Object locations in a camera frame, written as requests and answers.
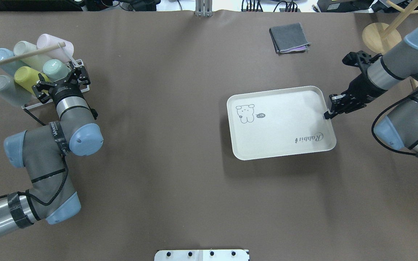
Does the green cup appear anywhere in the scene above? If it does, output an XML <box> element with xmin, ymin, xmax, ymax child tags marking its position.
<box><xmin>42</xmin><ymin>59</ymin><xmax>71</xmax><ymax>82</ymax></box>

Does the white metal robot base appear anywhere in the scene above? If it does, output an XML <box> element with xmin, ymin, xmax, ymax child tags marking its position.
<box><xmin>154</xmin><ymin>249</ymin><xmax>251</xmax><ymax>261</ymax></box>

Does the cream white cup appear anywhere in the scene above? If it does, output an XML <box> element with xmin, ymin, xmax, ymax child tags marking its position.
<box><xmin>13</xmin><ymin>41</ymin><xmax>52</xmax><ymax>71</ymax></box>

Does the cream rabbit tray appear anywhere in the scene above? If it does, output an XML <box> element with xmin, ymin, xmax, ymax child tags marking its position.
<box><xmin>226</xmin><ymin>86</ymin><xmax>337</xmax><ymax>161</ymax></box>

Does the white wire cup rack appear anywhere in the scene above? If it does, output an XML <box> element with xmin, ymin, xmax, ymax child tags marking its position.
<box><xmin>21</xmin><ymin>58</ymin><xmax>91</xmax><ymax>110</ymax></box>

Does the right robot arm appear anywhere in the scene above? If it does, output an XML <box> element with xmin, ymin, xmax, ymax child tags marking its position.
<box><xmin>324</xmin><ymin>27</ymin><xmax>418</xmax><ymax>158</ymax></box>

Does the grey folded cloth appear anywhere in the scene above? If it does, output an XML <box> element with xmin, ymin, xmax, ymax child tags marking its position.
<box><xmin>269</xmin><ymin>22</ymin><xmax>311</xmax><ymax>54</ymax></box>

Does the yellow cup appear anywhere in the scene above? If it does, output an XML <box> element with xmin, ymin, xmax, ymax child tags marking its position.
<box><xmin>14</xmin><ymin>66</ymin><xmax>50</xmax><ymax>96</ymax></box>

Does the grey cup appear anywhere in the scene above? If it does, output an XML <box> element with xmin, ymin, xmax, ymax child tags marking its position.
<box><xmin>0</xmin><ymin>75</ymin><xmax>32</xmax><ymax>107</ymax></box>

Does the wooden rack handle rod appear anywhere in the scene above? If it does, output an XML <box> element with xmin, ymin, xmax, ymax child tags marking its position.
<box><xmin>0</xmin><ymin>42</ymin><xmax>72</xmax><ymax>66</ymax></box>

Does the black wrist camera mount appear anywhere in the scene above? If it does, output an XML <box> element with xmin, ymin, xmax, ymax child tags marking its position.
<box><xmin>342</xmin><ymin>50</ymin><xmax>382</xmax><ymax>75</ymax></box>

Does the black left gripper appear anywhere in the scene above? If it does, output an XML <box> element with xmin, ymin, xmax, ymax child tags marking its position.
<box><xmin>32</xmin><ymin>61</ymin><xmax>91</xmax><ymax>105</ymax></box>

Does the pink cup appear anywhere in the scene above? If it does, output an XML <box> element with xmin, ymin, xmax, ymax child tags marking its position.
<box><xmin>36</xmin><ymin>33</ymin><xmax>74</xmax><ymax>63</ymax></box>

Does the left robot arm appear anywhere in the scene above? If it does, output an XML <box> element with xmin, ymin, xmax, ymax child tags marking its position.
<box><xmin>0</xmin><ymin>65</ymin><xmax>103</xmax><ymax>236</ymax></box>

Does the wooden cup tree stand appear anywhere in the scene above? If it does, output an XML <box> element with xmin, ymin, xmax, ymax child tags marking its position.
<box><xmin>361</xmin><ymin>0</ymin><xmax>418</xmax><ymax>54</ymax></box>

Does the light blue cup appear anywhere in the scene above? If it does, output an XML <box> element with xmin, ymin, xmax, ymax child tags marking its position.
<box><xmin>0</xmin><ymin>48</ymin><xmax>29</xmax><ymax>76</ymax></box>

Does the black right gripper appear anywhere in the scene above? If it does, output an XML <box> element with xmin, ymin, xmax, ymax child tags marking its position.
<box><xmin>324</xmin><ymin>74</ymin><xmax>381</xmax><ymax>120</ymax></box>

